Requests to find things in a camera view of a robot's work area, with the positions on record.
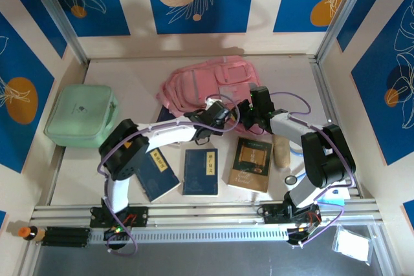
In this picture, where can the beige pencil pouch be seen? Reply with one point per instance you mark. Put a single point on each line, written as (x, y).
(281, 153)

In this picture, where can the brown gold book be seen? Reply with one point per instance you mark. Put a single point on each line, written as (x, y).
(249, 166)

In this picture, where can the pink school backpack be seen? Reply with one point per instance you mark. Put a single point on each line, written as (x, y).
(194, 82)

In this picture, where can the navy book yellow label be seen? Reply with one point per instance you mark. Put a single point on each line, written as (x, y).
(158, 176)
(197, 176)
(163, 117)

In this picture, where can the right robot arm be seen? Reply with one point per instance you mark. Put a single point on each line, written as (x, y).
(326, 159)

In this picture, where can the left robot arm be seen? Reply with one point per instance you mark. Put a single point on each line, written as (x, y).
(171, 133)

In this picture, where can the wet wipes packet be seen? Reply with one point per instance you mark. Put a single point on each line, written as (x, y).
(334, 196)

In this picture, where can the mint green zip case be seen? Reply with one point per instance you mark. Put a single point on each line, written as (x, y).
(77, 114)

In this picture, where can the black ribbed block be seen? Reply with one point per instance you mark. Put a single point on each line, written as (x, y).
(64, 237)

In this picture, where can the aluminium side rail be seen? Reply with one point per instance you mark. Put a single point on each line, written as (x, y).
(322, 88)
(54, 185)

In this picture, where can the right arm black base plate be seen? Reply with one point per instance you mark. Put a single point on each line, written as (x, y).
(271, 214)

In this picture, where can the aluminium table edge rail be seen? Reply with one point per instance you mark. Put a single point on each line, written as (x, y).
(210, 213)

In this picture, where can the aluminium frame post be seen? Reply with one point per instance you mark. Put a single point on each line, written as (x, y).
(61, 20)
(343, 14)

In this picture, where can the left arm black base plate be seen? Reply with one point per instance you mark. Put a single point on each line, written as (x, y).
(139, 216)

